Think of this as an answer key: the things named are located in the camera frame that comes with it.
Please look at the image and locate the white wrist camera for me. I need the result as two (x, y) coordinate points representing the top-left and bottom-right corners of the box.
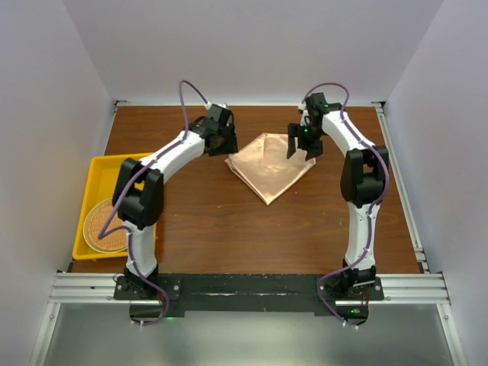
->
(298, 103), (309, 126)
(205, 101), (228, 111)

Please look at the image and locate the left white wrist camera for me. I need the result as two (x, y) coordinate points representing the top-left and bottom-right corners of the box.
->
(205, 101), (228, 111)

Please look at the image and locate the aluminium table frame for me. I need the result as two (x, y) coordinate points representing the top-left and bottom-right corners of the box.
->
(28, 99), (468, 366)

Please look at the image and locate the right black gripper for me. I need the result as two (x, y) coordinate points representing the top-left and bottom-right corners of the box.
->
(287, 123), (324, 162)

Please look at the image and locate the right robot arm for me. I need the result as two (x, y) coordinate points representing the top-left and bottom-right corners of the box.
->
(287, 93), (390, 300)

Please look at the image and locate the yellow plastic tray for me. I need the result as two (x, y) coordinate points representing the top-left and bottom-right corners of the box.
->
(72, 152), (149, 261)

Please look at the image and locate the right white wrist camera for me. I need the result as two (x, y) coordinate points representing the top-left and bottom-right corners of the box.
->
(298, 103), (309, 126)

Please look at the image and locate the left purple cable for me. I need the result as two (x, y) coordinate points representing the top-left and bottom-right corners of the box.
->
(97, 79), (214, 329)

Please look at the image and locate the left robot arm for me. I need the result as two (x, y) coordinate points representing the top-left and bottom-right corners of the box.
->
(111, 104), (238, 300)

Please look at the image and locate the peach cloth napkin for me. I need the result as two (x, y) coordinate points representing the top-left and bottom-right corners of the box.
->
(225, 133), (316, 205)

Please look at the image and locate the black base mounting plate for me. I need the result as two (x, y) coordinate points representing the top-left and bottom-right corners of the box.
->
(114, 274), (384, 320)

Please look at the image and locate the round woven coaster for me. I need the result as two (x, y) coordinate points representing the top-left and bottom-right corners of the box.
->
(82, 197), (130, 253)

